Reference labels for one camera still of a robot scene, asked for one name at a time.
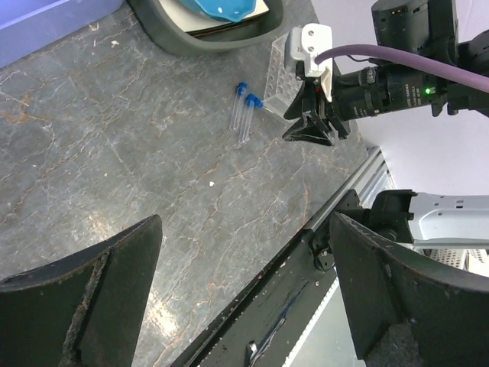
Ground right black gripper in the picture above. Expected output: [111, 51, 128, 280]
[282, 73, 350, 147]

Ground large purple bin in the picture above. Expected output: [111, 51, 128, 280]
[1, 0, 122, 67]

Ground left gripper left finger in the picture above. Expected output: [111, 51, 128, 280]
[1, 215, 162, 366]

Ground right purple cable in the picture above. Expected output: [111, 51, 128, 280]
[315, 44, 489, 95]

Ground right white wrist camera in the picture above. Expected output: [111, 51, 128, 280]
[284, 23, 333, 102]

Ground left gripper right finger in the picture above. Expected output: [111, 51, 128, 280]
[330, 214, 488, 366]

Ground white square plate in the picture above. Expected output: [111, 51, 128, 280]
[157, 0, 270, 37]

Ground blue cap test tube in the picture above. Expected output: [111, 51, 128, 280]
[238, 93, 264, 144]

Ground light blue cable duct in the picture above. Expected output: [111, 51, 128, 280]
[282, 277, 339, 367]

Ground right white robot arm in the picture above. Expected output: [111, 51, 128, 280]
[283, 1, 488, 249]

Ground clear test tube rack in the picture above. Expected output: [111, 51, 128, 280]
[264, 34, 302, 118]

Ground dark green tray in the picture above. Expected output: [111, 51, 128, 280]
[128, 1, 284, 57]

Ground blue polka dot plate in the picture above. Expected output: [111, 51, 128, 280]
[179, 0, 257, 23]

